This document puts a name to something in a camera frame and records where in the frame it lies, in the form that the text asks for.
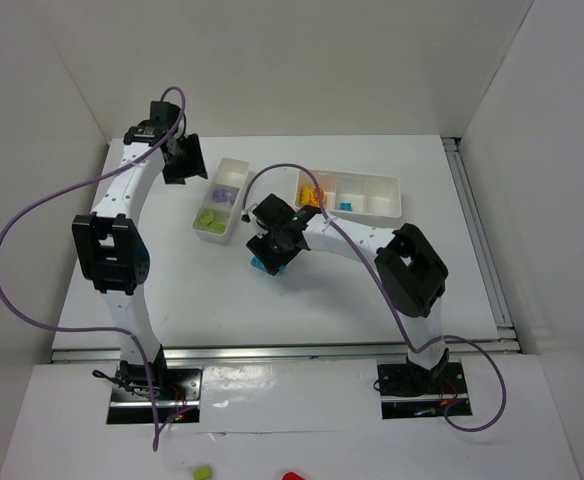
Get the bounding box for teal lego brick stack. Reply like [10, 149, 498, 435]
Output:
[250, 257, 286, 276]

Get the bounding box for purple lego plate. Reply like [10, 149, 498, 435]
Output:
[212, 188, 227, 203]

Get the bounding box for green lego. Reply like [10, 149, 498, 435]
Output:
[198, 210, 215, 226]

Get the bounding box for large white divided container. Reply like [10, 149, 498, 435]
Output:
[311, 170, 402, 222]

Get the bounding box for green lego plate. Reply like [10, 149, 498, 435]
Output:
[207, 221, 226, 235]

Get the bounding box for small purple lego brick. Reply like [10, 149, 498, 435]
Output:
[226, 190, 238, 205]

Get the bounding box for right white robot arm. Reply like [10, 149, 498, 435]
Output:
[241, 194, 449, 397]

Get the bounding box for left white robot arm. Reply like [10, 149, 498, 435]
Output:
[72, 100, 208, 389]

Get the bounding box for butterfly printed yellow lego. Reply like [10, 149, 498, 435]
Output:
[309, 187, 325, 207]

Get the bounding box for small white container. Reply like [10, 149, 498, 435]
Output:
[192, 158, 251, 244]

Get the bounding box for yellow lego in container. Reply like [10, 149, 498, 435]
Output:
[298, 186, 312, 206]

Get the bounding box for red object foreground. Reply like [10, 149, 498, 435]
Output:
[281, 471, 307, 480]

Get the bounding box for green lego foreground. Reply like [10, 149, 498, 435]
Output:
[192, 465, 213, 480]

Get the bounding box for aluminium rail front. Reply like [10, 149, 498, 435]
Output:
[49, 340, 518, 365]

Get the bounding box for aluminium rail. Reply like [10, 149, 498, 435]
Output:
[49, 340, 518, 365]
[441, 137, 521, 352]

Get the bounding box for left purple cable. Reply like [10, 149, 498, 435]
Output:
[0, 87, 189, 451]

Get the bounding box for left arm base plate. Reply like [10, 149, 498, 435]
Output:
[106, 367, 204, 426]

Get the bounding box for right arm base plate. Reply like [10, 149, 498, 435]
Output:
[373, 362, 472, 420]

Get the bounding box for aluminium rail right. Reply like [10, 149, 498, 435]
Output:
[441, 137, 521, 352]

